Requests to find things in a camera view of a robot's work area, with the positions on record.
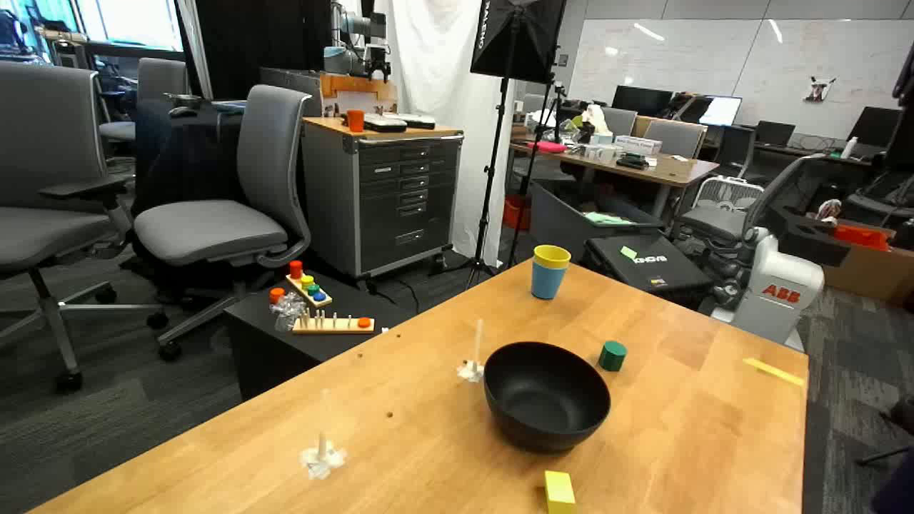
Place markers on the white mesh office chair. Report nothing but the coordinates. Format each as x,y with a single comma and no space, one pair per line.
729,202

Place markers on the blue plastic cup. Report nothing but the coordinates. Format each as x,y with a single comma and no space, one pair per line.
546,284

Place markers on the red box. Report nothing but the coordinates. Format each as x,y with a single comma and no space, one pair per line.
860,235

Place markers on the orange cup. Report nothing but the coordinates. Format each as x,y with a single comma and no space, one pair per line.
355,121

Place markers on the white wall whiteboard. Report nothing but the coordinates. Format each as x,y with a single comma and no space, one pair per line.
743,67

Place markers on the clear plastic stand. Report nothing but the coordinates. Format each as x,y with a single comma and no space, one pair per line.
323,461
470,368

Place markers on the orange toy ball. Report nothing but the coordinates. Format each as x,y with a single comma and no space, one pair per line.
276,294

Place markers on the colourful stacking toy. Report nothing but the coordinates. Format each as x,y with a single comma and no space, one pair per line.
308,285

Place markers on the wooden office desk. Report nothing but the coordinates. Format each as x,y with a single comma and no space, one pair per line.
659,168

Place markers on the yellow cube block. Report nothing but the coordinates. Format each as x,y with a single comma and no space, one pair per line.
560,491

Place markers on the white curtain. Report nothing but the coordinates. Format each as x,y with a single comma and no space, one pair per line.
430,58

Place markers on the white ABB robot base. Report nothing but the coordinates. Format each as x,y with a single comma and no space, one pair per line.
776,288

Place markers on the black low side table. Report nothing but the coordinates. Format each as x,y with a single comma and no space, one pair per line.
262,352

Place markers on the grey office chair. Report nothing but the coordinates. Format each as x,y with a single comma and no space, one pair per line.
205,229
48,188
158,87

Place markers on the grey drawer cabinet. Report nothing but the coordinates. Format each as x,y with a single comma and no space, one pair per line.
380,202

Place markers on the wooden peg toy board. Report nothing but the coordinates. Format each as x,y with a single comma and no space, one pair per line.
329,325

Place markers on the open laptop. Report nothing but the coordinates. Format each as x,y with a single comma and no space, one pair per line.
720,111

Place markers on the yellow tape strip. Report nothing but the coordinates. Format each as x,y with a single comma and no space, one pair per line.
772,372

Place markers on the black bowl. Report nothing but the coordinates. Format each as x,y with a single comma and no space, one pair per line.
546,398

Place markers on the green cylinder block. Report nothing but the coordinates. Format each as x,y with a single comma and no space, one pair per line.
612,357

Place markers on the cardboard box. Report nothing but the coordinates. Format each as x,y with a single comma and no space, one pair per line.
872,275

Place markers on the black equipment case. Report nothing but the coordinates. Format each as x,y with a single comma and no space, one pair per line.
647,257

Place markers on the black computer monitor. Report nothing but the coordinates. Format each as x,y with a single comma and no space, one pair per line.
642,97

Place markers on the black light stand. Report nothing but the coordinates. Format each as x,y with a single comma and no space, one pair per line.
496,172

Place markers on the black softbox light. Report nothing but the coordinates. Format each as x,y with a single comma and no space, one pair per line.
519,37

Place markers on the black draped cloth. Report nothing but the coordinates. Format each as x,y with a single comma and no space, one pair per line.
186,152

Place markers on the yellow plastic cup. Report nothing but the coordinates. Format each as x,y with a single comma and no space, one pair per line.
553,254

